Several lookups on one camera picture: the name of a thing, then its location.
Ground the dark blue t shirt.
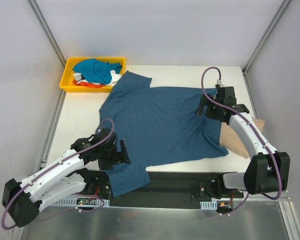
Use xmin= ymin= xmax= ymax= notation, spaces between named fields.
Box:
xmin=99 ymin=71 xmax=228 ymax=197

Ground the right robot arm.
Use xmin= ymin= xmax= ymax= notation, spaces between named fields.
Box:
xmin=196 ymin=87 xmax=291 ymax=200

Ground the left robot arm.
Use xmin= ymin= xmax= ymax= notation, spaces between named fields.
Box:
xmin=1 ymin=127 xmax=131 ymax=230

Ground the beige folded t shirt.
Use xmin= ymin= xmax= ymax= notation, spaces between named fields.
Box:
xmin=218 ymin=117 xmax=266 ymax=159

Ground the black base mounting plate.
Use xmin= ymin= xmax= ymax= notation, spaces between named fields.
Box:
xmin=84 ymin=170 xmax=244 ymax=209

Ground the orange t shirt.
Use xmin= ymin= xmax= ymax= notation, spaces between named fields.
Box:
xmin=72 ymin=79 xmax=106 ymax=89

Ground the white t shirt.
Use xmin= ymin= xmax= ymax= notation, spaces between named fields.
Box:
xmin=73 ymin=70 xmax=122 ymax=87

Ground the yellow plastic bin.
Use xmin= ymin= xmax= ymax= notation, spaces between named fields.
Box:
xmin=59 ymin=56 xmax=126 ymax=93

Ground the teal t shirt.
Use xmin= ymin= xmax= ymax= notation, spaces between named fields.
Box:
xmin=72 ymin=58 xmax=122 ymax=85

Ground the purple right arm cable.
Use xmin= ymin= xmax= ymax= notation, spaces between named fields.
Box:
xmin=201 ymin=66 xmax=283 ymax=218

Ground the grey slotted cable duct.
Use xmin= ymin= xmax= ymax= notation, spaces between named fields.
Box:
xmin=51 ymin=196 xmax=110 ymax=208

